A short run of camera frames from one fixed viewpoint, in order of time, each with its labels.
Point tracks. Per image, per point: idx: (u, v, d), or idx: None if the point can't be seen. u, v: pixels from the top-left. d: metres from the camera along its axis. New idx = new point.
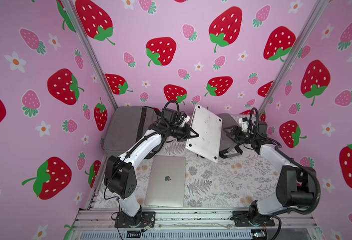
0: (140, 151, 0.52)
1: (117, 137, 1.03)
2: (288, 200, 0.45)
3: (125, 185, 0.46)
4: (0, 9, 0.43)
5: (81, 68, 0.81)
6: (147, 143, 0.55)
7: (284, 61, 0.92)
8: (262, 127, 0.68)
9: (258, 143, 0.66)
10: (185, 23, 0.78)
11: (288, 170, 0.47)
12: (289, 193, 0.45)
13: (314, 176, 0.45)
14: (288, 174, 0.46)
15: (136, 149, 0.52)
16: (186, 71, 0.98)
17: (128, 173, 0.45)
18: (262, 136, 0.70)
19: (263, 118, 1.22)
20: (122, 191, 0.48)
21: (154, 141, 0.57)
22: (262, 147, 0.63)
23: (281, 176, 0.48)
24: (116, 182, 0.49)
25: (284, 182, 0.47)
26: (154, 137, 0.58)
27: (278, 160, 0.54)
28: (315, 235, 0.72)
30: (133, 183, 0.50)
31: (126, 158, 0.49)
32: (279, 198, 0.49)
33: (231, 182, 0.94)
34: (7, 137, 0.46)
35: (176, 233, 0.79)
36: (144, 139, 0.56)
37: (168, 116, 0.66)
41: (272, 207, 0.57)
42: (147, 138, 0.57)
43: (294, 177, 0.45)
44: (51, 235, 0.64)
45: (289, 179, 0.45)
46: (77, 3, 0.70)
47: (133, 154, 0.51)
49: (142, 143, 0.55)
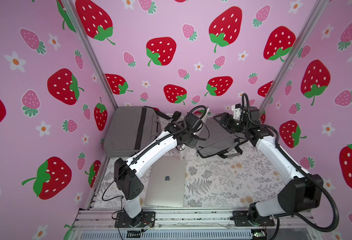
0: (148, 158, 0.48)
1: (117, 137, 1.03)
2: (294, 210, 0.44)
3: (129, 189, 0.45)
4: (0, 9, 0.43)
5: (81, 68, 0.81)
6: (159, 149, 0.50)
7: (284, 61, 0.92)
8: (254, 113, 0.59)
9: (254, 133, 0.58)
10: (185, 23, 0.78)
11: (298, 184, 0.42)
12: (294, 205, 0.43)
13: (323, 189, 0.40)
14: (297, 189, 0.41)
15: (144, 155, 0.49)
16: (186, 71, 0.98)
17: (131, 181, 0.43)
18: (255, 124, 0.62)
19: (263, 118, 1.22)
20: (126, 194, 0.48)
21: (166, 146, 0.51)
22: (260, 142, 0.55)
23: (287, 187, 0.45)
24: (121, 185, 0.49)
25: (291, 195, 0.43)
26: (167, 142, 0.52)
27: (282, 165, 0.48)
28: (315, 235, 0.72)
30: (139, 188, 0.49)
31: (132, 165, 0.47)
32: (283, 204, 0.48)
33: (231, 182, 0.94)
34: (7, 137, 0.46)
35: (176, 233, 0.79)
36: (155, 143, 0.52)
37: (191, 121, 0.59)
41: (273, 211, 0.56)
42: (159, 142, 0.51)
43: (303, 190, 0.41)
44: (51, 235, 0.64)
45: (298, 193, 0.41)
46: (77, 3, 0.70)
47: (141, 160, 0.47)
49: (153, 147, 0.50)
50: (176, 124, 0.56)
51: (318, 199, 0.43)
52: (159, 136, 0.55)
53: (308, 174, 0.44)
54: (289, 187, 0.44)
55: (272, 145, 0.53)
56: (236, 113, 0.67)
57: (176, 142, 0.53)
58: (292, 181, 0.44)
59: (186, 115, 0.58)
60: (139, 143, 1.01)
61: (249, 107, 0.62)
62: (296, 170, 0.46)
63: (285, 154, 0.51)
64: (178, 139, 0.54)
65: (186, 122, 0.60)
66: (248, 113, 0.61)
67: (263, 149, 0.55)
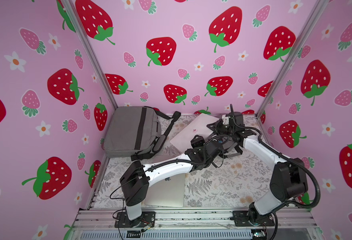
0: (163, 171, 0.49)
1: (117, 137, 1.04)
2: (285, 196, 0.46)
3: (134, 195, 0.45)
4: None
5: (81, 68, 0.81)
6: (176, 167, 0.52)
7: (284, 61, 0.92)
8: (237, 118, 0.66)
9: (240, 135, 0.65)
10: (185, 23, 0.78)
11: (283, 168, 0.46)
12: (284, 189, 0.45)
13: (305, 169, 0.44)
14: (282, 172, 0.45)
15: (161, 168, 0.49)
16: (186, 71, 0.98)
17: (141, 187, 0.43)
18: (240, 127, 0.69)
19: (263, 118, 1.22)
20: (128, 198, 0.46)
21: (181, 168, 0.53)
22: (246, 141, 0.61)
23: (275, 174, 0.48)
24: (129, 186, 0.48)
25: (279, 180, 0.46)
26: (184, 165, 0.53)
27: (266, 155, 0.53)
28: (315, 235, 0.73)
30: (141, 197, 0.48)
31: (148, 173, 0.47)
32: (275, 194, 0.50)
33: (231, 182, 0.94)
34: (6, 137, 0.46)
35: (176, 233, 0.79)
36: (174, 161, 0.53)
37: (210, 150, 0.59)
41: (271, 206, 0.56)
42: (177, 162, 0.53)
43: (288, 174, 0.45)
44: (51, 236, 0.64)
45: (284, 177, 0.45)
46: (77, 3, 0.70)
47: (156, 171, 0.48)
49: (171, 164, 0.52)
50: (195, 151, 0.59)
51: (305, 182, 0.47)
52: (178, 156, 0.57)
53: (289, 158, 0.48)
54: (276, 173, 0.47)
55: (255, 141, 0.60)
56: (226, 121, 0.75)
57: (190, 168, 0.56)
58: (276, 166, 0.48)
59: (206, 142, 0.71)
60: (139, 142, 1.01)
61: (233, 113, 0.70)
62: (279, 157, 0.51)
63: (266, 145, 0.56)
64: (194, 167, 0.57)
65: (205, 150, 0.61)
66: (232, 117, 0.68)
67: (249, 147, 0.61)
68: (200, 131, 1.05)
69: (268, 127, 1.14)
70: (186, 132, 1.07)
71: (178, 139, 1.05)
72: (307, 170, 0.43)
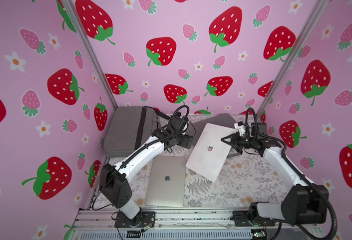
0: (137, 161, 0.48)
1: (117, 137, 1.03)
2: (295, 221, 0.43)
3: (117, 197, 0.44)
4: None
5: (81, 68, 0.81)
6: (146, 153, 0.51)
7: (284, 61, 0.92)
8: (261, 127, 0.64)
9: (262, 144, 0.60)
10: (185, 23, 0.78)
11: (301, 191, 0.42)
12: (296, 213, 0.42)
13: (327, 201, 0.41)
14: (298, 196, 0.41)
15: (133, 160, 0.48)
16: (186, 71, 0.98)
17: (120, 186, 0.42)
18: (263, 136, 0.65)
19: (263, 118, 1.22)
20: (115, 201, 0.45)
21: (154, 150, 0.53)
22: (267, 151, 0.57)
23: (290, 195, 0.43)
24: (110, 190, 0.47)
25: (293, 202, 0.43)
26: (155, 146, 0.53)
27: (287, 173, 0.48)
28: (315, 235, 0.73)
30: (127, 194, 0.47)
31: (121, 169, 0.46)
32: (286, 215, 0.46)
33: (231, 182, 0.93)
34: (7, 136, 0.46)
35: (176, 233, 0.79)
36: (144, 147, 0.52)
37: (176, 124, 0.62)
41: (274, 215, 0.55)
42: (147, 146, 0.53)
43: (305, 199, 0.41)
44: (50, 236, 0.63)
45: (299, 201, 0.41)
46: (77, 3, 0.70)
47: (129, 164, 0.47)
49: (142, 151, 0.51)
50: (162, 130, 0.59)
51: (324, 213, 0.42)
52: (147, 141, 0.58)
53: (312, 183, 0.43)
54: (291, 194, 0.44)
55: (279, 155, 0.55)
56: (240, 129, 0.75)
57: (163, 146, 0.56)
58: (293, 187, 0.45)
59: (169, 119, 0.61)
60: (139, 142, 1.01)
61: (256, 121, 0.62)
62: (300, 179, 0.46)
63: (290, 163, 0.51)
64: (166, 143, 0.57)
65: (172, 126, 0.63)
66: (255, 125, 0.66)
67: (270, 159, 0.56)
68: (217, 150, 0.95)
69: (268, 127, 1.14)
70: (201, 152, 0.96)
71: (196, 163, 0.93)
72: (329, 202, 0.41)
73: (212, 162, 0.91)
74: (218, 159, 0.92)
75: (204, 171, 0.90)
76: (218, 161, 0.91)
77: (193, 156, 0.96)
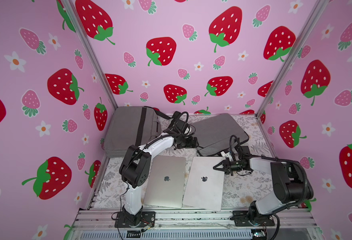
0: (156, 146, 0.59)
1: (117, 137, 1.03)
2: (288, 197, 0.46)
3: (140, 174, 0.51)
4: None
5: (81, 68, 0.81)
6: (161, 142, 0.62)
7: (284, 61, 0.92)
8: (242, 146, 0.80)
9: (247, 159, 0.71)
10: (185, 23, 0.78)
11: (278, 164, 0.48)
12: (285, 187, 0.47)
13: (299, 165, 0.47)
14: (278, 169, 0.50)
15: (154, 143, 0.60)
16: (186, 71, 0.98)
17: (146, 161, 0.51)
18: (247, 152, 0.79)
19: (263, 118, 1.22)
20: (135, 179, 0.52)
21: (167, 141, 0.64)
22: (251, 160, 0.68)
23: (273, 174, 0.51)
24: (131, 170, 0.53)
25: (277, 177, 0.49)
26: (167, 137, 0.66)
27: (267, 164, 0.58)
28: (315, 235, 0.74)
30: (146, 173, 0.54)
31: (145, 149, 0.55)
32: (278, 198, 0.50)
33: (231, 182, 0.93)
34: (6, 136, 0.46)
35: (176, 233, 0.79)
36: (159, 138, 0.65)
37: (180, 125, 0.76)
41: (271, 207, 0.57)
42: (162, 137, 0.65)
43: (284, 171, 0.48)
44: (50, 236, 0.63)
45: (281, 174, 0.49)
46: (77, 3, 0.70)
47: (151, 147, 0.57)
49: (158, 140, 0.62)
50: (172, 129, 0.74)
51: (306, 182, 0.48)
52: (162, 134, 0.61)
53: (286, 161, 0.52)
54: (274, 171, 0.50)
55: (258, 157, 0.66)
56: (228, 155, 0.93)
57: (173, 139, 0.67)
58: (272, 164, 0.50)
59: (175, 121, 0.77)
60: (139, 142, 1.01)
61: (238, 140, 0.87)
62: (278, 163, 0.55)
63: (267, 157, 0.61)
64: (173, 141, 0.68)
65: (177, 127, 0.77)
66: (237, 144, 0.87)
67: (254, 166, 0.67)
68: (212, 179, 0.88)
69: (268, 127, 1.14)
70: (197, 185, 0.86)
71: (197, 196, 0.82)
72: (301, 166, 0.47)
73: (212, 192, 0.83)
74: (218, 189, 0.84)
75: (209, 204, 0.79)
76: (218, 188, 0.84)
77: (188, 192, 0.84)
